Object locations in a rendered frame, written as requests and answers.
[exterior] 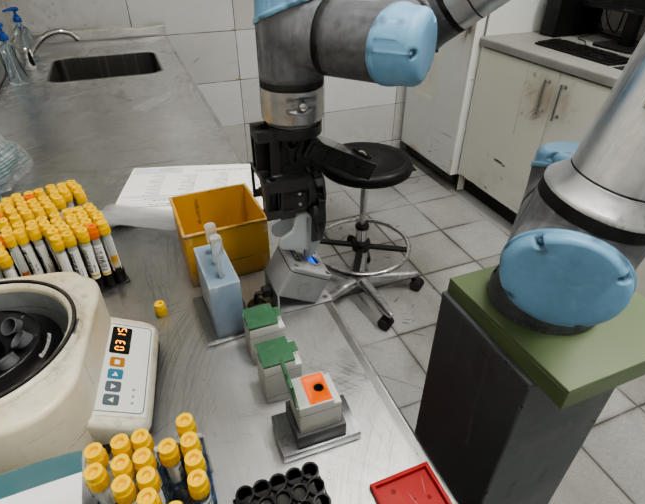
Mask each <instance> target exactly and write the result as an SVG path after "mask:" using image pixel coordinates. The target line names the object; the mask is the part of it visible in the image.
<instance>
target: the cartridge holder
mask: <svg viewBox="0 0 645 504"><path fill-rule="evenodd" d="M339 396H340V399H341V401H342V405H341V421H340V422H337V423H334V424H331V425H328V426H324V427H321V428H318V429H315V430H312V431H309V432H306V433H303V434H300V431H299V428H298V425H297V423H296V420H295V417H294V414H293V411H292V409H291V406H290V400H289V401H286V402H285V404H286V412H283V413H280V414H276V415H273V416H271V421H272V425H273V428H274V432H275V435H276V438H277V441H278V445H279V448H280V451H281V454H282V458H283V461H284V463H287V462H290V461H293V460H296V459H299V458H302V457H305V456H308V455H311V454H314V453H317V452H320V451H323V450H326V449H329V448H332V447H335V446H338V445H341V444H344V443H347V442H350V441H353V440H355V439H358V438H361V430H360V428H359V426H358V424H357V422H356V420H355V418H354V416H353V414H352V412H351V409H350V407H349V405H348V403H347V401H346V399H345V397H344V395H343V394H342V395H339Z"/></svg>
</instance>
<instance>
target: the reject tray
mask: <svg viewBox="0 0 645 504"><path fill-rule="evenodd" d="M370 490H371V492H372V494H373V496H374V498H375V501H376V503H377V504H453V503H452V502H451V500H450V498H449V497H448V495H447V493H446V492H445V490H444V489H443V487H442V485H441V484H440V482H439V480H438V479H437V477H436V475H435V474H434V472H433V471H432V469H431V467H430V466H429V464H428V462H427V461H426V462H423V463H421V464H418V465H416V466H414V467H411V468H409V469H406V470H404V471H401V472H399V473H397V474H394V475H392V476H389V477H387V478H384V479H382V480H380V481H377V482H375V483H372V484H370Z"/></svg>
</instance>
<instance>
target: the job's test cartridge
mask: <svg viewBox="0 0 645 504"><path fill-rule="evenodd" d="M291 381H292V384H293V387H294V390H295V394H296V397H297V402H298V405H299V410H295V407H294V404H293V401H292V399H291V396H290V406H291V409H292V411H293V414H294V417H295V420H296V423H297V425H298V428H299V431H300V434H303V433H306V432H309V431H312V430H315V429H318V428H321V427H324V426H328V425H331V424H334V423H337V422H340V421H341V405H342V401H341V399H340V396H339V394H338V392H337V390H336V388H335V386H334V384H333V382H332V379H331V377H330V375H329V373H327V374H323V372H322V371H319V372H316V373H312V374H309V375H305V376H302V377H298V378H295V379H291Z"/></svg>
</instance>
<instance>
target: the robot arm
mask: <svg viewBox="0 0 645 504"><path fill-rule="evenodd" d="M509 1H511V0H375V1H365V0H254V19H253V25H255V36H256V48H257V61H258V74H259V90H260V103H261V115H262V119H263V120H264V121H263V122H256V123H249V127H250V138H251V148H252V159H253V162H250V167H251V177H252V187H253V197H260V196H261V197H262V199H263V212H264V213H265V215H266V217H267V221H272V220H277V219H280V220H279V221H277V222H276V223H274V224H273V225H272V227H271V232H272V234H273V235H274V236H276V237H281V238H280V240H279V247H280V248H281V249H284V250H299V249H302V250H303V254H304V257H305V258H306V259H309V258H311V257H312V255H313V254H314V252H315V251H316V249H317V247H318V246H319V244H320V241H321V240H322V238H323V234H324V230H325V226H326V186H325V179H324V176H323V174H322V172H321V171H322V169H323V166H322V165H321V164H324V165H327V166H329V167H332V168H335V169H338V170H341V171H344V172H347V173H348V174H350V175H351V176H354V177H357V178H364V179H366V180H370V178H371V176H372V174H373V172H374V171H375V169H376V167H377V164H376V163H375V162H374V161H373V160H372V159H371V158H372V157H371V156H370V155H369V154H368V153H367V152H365V151H363V150H361V149H358V148H355V147H354V148H351V147H348V146H346V145H343V144H341V143H338V142H336V141H333V140H331V139H328V138H326V137H323V136H320V134H321V132H322V117H323V84H324V76H330V77H336V78H343V79H350V80H357V81H364V82H370V83H377V84H379V85H381V86H385V87H394V86H404V87H415V86H417V85H419V84H421V83H422V82H423V81H424V79H425V78H426V75H427V72H429V70H430V68H431V65H432V62H433V58H434V54H435V51H437V50H438V49H439V48H440V47H442V45H443V44H445V43H446V42H448V41H449V40H451V39H452V38H454V37H456V36H457V35H459V34H460V33H462V32H463V31H465V30H466V29H467V28H469V27H470V26H472V25H473V24H475V23H476V22H478V21H480V20H481V19H483V18H484V17H486V16H487V15H489V14H490V13H492V12H494V11H495V10H497V9H498V8H500V7H501V6H503V5H504V4H506V3H508V2H509ZM320 163H321V164H320ZM530 166H532V167H531V171H530V175H529V179H528V183H527V187H526V190H525V193H524V196H523V199H522V202H521V205H520V208H519V211H518V213H517V216H516V219H515V221H514V224H513V227H512V230H511V233H510V235H509V238H508V241H507V243H506V245H505V246H504V247H503V249H502V251H501V255H500V263H499V264H498V265H497V266H496V267H495V269H494V270H493V272H492V274H491V277H490V281H489V285H488V296H489V298H490V301H491V302H492V304H493V305H494V307H495V308H496V309H497V310H498V311H499V312H500V313H501V314H502V315H504V316H505V317H506V318H508V319H509V320H511V321H513V322H514V323H516V324H518V325H520V326H522V327H525V328H527V329H530V330H533V331H536V332H540V333H544V334H550V335H560V336H567V335H576V334H581V333H584V332H586V331H588V330H590V329H592V328H593V327H594V326H595V325H597V324H601V323H604V322H606V321H609V320H611V319H613V318H614V317H616V316H617V315H619V314H620V313H621V312H622V311H623V310H624V309H625V308H626V307H627V306H628V304H629V303H630V301H631V298H632V296H633V294H634V292H635V289H636V286H637V278H636V273H635V271H636V269H637V267H638V266H639V264H640V263H641V262H642V261H643V259H644V258H645V33H644V35H643V37H642V39H641V40H640V42H639V44H638V45H637V47H636V49H635V51H634V52H633V54H632V56H631V57H630V59H629V61H628V62H627V64H626V66H625V68H624V69H623V71H622V73H621V74H620V76H619V78H618V80H617V81H616V83H615V85H614V86H613V88H612V90H611V92H610V93H609V95H608V97H607V98H606V100H605V102H604V104H603V105H602V107H601V109H600V110H599V112H598V114H597V115H596V117H595V119H594V121H593V122H592V124H591V126H590V127H589V129H588V131H587V133H586V134H585V136H584V138H583V139H582V141H581V142H551V143H547V144H544V145H542V146H541V147H539V148H538V150H537V151H536V154H535V158H534V161H533V162H531V165H530ZM254 173H256V175H257V177H258V178H259V180H260V185H261V186H260V187H258V189H256V187H255V177H254Z"/></svg>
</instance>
